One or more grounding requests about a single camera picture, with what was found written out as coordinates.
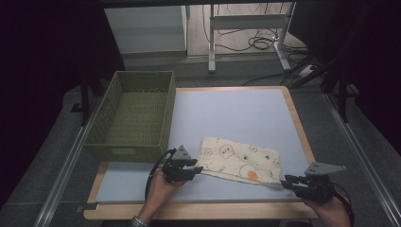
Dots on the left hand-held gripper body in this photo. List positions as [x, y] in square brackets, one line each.
[176, 165]

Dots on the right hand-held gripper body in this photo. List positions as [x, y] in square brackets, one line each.
[318, 184]

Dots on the cream patterned cloth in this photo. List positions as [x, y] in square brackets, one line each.
[241, 162]

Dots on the person's left hand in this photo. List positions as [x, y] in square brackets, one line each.
[162, 192]

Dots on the person's right hand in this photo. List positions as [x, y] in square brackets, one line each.
[332, 213]

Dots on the green woven basket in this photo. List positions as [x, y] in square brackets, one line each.
[135, 119]

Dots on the black metal stand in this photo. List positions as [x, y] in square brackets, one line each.
[85, 97]
[343, 94]

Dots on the white power strip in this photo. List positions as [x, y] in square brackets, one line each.
[307, 71]

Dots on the white cabinet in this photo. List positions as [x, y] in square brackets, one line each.
[145, 30]

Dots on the silver metal floor rail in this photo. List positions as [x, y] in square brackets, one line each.
[63, 176]
[362, 157]

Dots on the white metal desk frame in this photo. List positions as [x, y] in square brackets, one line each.
[249, 22]

